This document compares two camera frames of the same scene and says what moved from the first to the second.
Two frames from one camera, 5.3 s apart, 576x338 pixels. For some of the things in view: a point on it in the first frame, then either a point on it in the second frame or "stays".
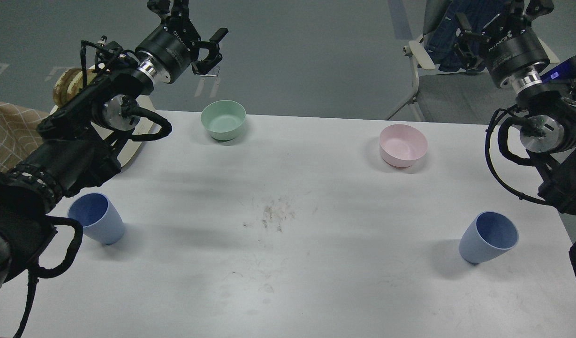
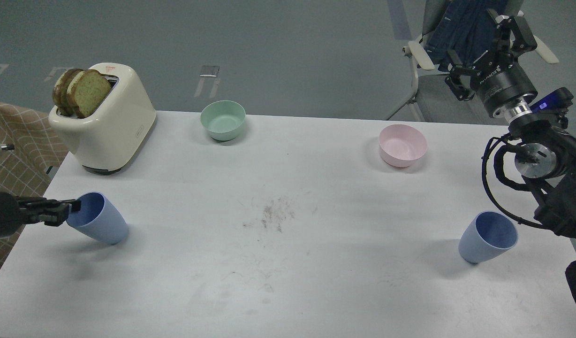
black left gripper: [168, 49] → [41, 203]
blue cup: [99, 219] stays
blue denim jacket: [441, 42] stays
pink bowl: [401, 145] stays
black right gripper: [508, 45] → [498, 80]
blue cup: [487, 235] stays
